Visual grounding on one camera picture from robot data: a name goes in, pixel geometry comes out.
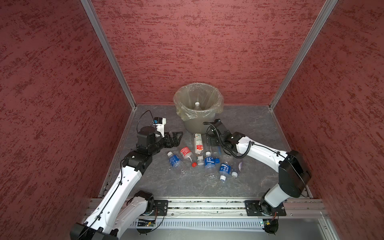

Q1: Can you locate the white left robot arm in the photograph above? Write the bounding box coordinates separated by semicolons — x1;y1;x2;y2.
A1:
70;127;183;240

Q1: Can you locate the translucent green bin liner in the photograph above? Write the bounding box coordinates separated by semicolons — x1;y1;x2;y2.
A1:
173;83;225;122

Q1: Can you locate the clear purple tinted bottle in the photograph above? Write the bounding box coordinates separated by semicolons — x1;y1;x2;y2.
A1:
231;159;243;178

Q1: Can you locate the grey mesh waste bin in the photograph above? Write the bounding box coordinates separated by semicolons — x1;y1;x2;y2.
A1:
173;83;224;135

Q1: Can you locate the clear bottle white cap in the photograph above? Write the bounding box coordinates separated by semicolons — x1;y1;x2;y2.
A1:
194;102;202;111

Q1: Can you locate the white slotted cable duct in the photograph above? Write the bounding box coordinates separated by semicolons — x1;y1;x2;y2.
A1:
128;218;264;232

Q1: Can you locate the clear bottle red label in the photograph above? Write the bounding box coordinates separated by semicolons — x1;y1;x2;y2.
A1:
180;147;198;168

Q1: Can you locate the blue label bottle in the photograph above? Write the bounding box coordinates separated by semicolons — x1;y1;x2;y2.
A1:
219;155;233;183
167;152;184;170
204;151;217;179

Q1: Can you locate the aluminium corner post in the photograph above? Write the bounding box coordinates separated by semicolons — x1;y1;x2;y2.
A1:
269;0;338;112
81;0;137;110

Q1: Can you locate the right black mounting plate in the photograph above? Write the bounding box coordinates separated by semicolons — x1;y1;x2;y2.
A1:
244;200;287;217

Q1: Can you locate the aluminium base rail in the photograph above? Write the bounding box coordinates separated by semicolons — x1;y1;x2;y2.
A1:
157;198;329;219

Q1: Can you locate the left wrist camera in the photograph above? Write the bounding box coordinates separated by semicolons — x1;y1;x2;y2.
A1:
154;117;167;138

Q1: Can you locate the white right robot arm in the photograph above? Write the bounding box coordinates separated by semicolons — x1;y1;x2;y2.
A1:
203;119;312;216

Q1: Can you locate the left aluminium corner post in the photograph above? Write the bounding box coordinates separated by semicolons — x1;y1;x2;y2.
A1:
81;0;137;110

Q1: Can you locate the black mounting plate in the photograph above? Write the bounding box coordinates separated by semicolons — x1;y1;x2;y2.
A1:
244;200;287;217
150;200;169;216

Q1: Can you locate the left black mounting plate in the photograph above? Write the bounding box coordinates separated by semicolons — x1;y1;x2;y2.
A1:
150;200;169;216

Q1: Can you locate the right aluminium corner post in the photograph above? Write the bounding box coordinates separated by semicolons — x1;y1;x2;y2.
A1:
269;0;338;112

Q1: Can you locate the clear bottle blue cap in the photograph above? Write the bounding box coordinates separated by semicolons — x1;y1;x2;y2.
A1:
210;146;223;165

